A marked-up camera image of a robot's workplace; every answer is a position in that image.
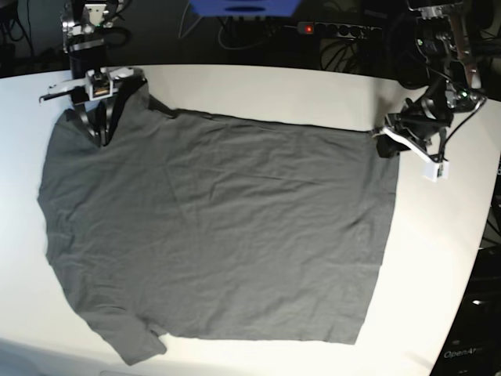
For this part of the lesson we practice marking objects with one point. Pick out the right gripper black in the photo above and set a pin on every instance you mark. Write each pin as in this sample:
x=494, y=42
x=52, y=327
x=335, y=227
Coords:
x=99, y=123

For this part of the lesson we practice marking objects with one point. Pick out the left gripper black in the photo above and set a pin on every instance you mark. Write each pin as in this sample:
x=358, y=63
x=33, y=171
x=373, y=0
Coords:
x=419, y=120

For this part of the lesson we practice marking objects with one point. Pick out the grey T-shirt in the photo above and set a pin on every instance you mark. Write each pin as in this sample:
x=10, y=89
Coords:
x=219, y=228

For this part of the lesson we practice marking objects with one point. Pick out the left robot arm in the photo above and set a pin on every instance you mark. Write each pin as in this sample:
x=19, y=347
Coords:
x=428, y=47

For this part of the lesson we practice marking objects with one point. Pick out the black power strip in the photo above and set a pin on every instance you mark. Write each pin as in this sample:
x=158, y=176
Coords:
x=339, y=30

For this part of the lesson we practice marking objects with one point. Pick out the blue plastic bin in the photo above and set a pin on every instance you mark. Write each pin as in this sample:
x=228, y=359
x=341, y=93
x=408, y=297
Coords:
x=213, y=8

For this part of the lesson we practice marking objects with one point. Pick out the black box with lettering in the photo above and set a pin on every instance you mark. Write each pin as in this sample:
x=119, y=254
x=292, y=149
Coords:
x=472, y=346

